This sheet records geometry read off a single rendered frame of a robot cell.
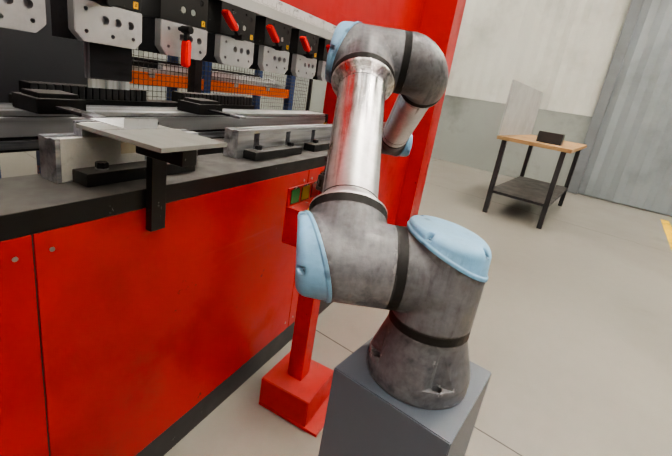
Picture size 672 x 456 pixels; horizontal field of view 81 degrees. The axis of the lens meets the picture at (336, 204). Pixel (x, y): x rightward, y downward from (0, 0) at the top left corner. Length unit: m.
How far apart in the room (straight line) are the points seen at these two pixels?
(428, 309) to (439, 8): 2.53
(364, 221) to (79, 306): 0.68
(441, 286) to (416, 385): 0.14
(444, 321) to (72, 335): 0.77
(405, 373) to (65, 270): 0.68
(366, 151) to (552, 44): 7.61
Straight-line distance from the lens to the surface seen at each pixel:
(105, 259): 0.98
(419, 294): 0.51
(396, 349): 0.57
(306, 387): 1.55
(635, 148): 7.89
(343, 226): 0.50
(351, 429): 0.65
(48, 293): 0.95
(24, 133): 1.26
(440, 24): 2.88
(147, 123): 1.02
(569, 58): 8.07
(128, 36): 1.05
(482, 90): 8.29
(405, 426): 0.59
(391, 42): 0.77
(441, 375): 0.59
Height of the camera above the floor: 1.16
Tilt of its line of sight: 17 degrees down
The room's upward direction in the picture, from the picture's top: 9 degrees clockwise
